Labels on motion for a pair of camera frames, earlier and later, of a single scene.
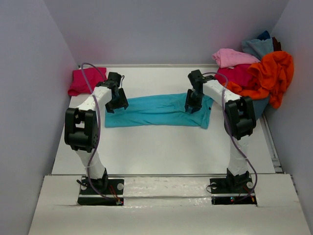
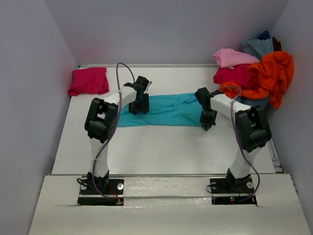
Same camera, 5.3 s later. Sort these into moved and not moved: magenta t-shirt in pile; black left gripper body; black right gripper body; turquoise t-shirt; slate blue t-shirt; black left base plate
Moved: black right gripper body; black left gripper body
Not moved: magenta t-shirt in pile; slate blue t-shirt; turquoise t-shirt; black left base plate
